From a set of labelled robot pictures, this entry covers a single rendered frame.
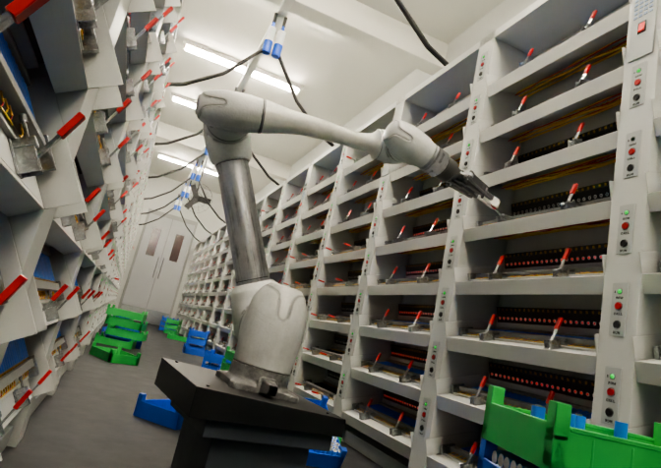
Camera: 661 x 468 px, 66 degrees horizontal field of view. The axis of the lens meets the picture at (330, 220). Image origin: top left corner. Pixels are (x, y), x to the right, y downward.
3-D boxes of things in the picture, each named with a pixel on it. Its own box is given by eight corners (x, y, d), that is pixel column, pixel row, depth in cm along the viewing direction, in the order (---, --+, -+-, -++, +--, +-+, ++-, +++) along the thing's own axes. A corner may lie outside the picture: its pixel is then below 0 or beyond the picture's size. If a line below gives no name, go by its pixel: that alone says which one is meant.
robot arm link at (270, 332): (234, 361, 122) (263, 273, 128) (228, 354, 140) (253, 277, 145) (297, 379, 126) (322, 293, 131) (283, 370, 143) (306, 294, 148)
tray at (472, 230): (613, 217, 126) (609, 180, 128) (463, 242, 182) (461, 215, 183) (668, 219, 134) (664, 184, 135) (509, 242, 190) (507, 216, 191)
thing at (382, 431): (411, 461, 173) (409, 419, 175) (341, 421, 229) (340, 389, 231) (461, 452, 181) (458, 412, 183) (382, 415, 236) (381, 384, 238)
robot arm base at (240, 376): (233, 390, 115) (241, 366, 117) (213, 374, 135) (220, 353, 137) (305, 408, 122) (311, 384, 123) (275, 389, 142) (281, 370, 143)
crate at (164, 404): (175, 430, 179) (181, 406, 180) (132, 415, 187) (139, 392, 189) (222, 425, 205) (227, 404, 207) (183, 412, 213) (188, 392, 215)
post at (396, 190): (335, 440, 226) (405, 93, 266) (328, 435, 235) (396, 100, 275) (375, 446, 233) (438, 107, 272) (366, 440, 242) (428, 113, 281)
